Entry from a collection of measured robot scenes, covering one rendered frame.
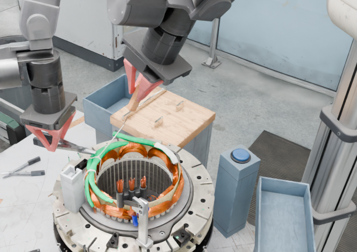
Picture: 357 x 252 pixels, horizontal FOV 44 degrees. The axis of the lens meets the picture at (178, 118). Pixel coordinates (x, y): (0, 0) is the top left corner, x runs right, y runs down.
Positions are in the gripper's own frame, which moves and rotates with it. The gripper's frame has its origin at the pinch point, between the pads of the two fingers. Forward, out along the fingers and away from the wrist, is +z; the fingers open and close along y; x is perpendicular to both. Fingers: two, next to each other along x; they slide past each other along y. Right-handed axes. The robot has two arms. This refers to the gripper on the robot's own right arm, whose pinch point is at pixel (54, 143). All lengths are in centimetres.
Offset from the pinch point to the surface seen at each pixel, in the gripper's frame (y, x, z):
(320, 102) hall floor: -219, 77, 116
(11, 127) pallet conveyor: -44, -45, 41
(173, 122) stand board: -27.5, 17.0, 10.3
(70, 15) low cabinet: -217, -112, 82
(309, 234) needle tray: -4, 52, 12
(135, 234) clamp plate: 10.8, 20.6, 6.7
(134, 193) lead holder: 11.9, 20.9, -5.1
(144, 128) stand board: -22.6, 10.8, 10.3
